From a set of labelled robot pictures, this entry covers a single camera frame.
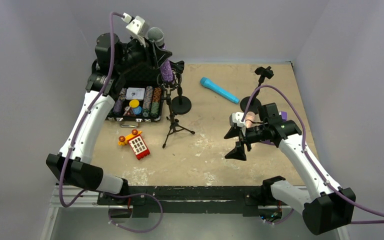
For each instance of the black tripod mic stand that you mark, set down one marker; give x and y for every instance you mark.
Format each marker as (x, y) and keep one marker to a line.
(174, 126)

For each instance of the blue toy microphone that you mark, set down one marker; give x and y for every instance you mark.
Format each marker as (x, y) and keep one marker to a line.
(209, 84)

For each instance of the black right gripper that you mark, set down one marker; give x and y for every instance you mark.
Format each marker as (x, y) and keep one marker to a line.
(242, 138)

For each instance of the triangular all-in marker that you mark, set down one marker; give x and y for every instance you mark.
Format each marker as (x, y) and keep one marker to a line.
(128, 111)

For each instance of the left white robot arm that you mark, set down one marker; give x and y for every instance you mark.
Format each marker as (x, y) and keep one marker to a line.
(114, 59)

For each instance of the purple metronome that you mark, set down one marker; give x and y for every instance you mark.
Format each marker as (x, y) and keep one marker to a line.
(284, 117)

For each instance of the yellow round chip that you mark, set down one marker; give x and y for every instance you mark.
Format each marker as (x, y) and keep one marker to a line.
(134, 103)

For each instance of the red yellow toy block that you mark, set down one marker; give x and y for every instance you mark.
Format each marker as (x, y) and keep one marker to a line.
(136, 143)

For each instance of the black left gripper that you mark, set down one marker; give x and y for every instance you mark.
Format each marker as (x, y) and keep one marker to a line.
(160, 55)

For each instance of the pink toy microphone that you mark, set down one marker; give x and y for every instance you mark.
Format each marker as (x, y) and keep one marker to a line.
(249, 119)

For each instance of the black poker chip case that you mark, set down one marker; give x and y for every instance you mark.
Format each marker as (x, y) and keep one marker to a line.
(141, 76)

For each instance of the blue small blind chip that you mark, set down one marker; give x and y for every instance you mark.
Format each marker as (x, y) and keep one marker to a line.
(137, 110)

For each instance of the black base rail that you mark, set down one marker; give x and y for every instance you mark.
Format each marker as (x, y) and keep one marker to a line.
(244, 200)

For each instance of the purple glitter microphone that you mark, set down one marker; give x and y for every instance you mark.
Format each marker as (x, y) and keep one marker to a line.
(156, 36)

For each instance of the white playing card deck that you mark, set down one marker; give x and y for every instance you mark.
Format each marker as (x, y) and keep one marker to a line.
(135, 93)

